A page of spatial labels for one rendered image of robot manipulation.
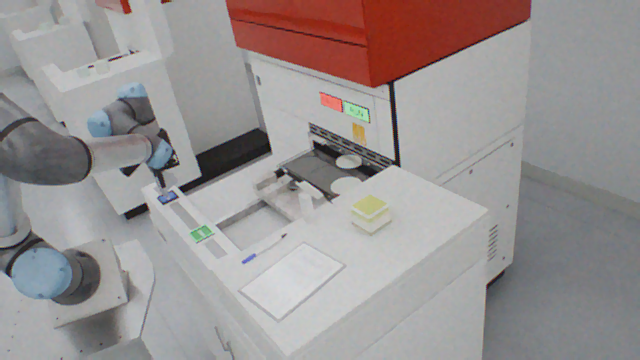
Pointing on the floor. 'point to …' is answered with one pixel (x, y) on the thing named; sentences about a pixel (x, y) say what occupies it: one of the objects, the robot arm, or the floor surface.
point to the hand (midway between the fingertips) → (163, 194)
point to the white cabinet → (469, 329)
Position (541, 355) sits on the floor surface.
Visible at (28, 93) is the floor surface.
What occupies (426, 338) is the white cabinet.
